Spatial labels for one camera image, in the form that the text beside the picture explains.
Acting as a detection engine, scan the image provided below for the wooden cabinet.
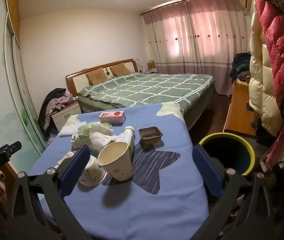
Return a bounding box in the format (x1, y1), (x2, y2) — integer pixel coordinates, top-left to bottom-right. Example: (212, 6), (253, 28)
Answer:
(223, 79), (260, 138)

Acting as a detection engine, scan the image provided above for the clothes pile on chair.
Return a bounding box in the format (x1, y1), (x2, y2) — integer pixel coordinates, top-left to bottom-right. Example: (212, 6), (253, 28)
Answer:
(38, 88), (79, 138)

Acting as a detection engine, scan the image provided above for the patterned tissue box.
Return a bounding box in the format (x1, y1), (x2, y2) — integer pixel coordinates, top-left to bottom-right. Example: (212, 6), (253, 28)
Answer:
(71, 132), (92, 150)

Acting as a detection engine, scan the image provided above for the blue star tablecloth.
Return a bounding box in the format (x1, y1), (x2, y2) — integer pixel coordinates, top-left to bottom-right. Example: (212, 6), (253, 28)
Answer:
(25, 102), (209, 240)

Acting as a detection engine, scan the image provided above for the white nightstand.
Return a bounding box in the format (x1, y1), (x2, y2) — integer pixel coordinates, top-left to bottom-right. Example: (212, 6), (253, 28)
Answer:
(50, 101), (82, 130)

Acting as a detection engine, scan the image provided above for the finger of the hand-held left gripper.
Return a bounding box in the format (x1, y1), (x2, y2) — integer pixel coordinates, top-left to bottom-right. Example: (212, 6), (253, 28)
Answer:
(0, 141), (22, 173)

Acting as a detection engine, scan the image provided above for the pink and white curtain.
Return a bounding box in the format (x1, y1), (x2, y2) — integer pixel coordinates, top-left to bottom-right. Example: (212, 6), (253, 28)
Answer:
(142, 0), (251, 95)

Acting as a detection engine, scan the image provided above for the red dotted down jacket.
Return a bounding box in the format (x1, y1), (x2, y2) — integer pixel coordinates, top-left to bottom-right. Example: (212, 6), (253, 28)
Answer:
(253, 0), (284, 110)

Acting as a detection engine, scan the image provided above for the cream paper cup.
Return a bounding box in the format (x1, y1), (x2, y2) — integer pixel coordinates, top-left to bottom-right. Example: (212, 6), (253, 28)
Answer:
(97, 141), (133, 182)

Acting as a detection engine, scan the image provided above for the white printed cup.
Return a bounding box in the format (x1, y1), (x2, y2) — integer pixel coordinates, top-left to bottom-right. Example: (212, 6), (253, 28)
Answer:
(79, 155), (107, 187)

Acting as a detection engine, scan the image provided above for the small clear plastic bottle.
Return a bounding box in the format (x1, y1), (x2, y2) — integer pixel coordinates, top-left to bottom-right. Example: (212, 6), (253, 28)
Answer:
(54, 151), (75, 169)

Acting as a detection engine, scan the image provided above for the wooden bed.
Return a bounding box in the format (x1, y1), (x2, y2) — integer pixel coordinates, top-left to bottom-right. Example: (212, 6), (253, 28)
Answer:
(65, 58), (218, 130)

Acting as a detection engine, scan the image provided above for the green checked quilt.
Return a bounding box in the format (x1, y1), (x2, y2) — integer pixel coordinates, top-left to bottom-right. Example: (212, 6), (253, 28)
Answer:
(78, 72), (215, 108)

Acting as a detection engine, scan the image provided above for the pink scarf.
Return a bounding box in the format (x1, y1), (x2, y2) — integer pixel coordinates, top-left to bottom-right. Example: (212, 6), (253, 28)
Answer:
(265, 125), (284, 170)

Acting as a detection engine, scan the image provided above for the pink juice carton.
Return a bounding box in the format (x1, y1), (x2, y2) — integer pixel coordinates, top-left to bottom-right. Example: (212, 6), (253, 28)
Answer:
(99, 110), (126, 125)

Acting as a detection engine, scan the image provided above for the black plastic tray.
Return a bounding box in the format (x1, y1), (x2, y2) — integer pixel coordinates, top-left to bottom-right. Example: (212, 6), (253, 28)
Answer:
(138, 127), (164, 145)

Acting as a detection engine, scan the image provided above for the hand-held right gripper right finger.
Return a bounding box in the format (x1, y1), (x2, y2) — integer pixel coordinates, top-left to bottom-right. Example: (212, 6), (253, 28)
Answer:
(192, 144), (275, 240)

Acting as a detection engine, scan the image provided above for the plastic bottle with green label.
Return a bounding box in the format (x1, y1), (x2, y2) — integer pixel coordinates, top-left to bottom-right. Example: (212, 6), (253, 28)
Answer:
(112, 126), (135, 159)

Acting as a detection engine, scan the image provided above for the dark clothes pile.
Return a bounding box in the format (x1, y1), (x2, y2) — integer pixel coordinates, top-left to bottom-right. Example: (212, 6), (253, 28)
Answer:
(228, 52), (253, 84)

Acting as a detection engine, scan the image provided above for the yellow-rimmed dark trash bin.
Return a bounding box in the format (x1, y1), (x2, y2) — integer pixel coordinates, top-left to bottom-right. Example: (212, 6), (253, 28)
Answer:
(198, 132), (255, 177)

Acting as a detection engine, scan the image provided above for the brown bear pillow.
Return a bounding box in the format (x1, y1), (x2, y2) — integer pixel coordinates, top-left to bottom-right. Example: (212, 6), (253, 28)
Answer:
(110, 63), (131, 77)
(86, 70), (109, 85)

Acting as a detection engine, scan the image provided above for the sliding door wardrobe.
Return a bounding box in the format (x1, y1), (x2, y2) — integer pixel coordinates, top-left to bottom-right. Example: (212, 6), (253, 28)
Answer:
(0, 0), (47, 205)

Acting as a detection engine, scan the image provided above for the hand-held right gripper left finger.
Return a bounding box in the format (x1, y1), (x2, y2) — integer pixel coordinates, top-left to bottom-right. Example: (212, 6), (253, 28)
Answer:
(7, 144), (92, 240)

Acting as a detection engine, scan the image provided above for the cream down jacket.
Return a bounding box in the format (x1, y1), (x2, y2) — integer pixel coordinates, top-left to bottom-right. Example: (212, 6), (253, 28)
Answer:
(248, 10), (284, 137)

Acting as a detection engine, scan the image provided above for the white tissue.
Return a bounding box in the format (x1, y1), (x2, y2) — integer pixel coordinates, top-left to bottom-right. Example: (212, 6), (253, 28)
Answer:
(89, 131), (119, 153)

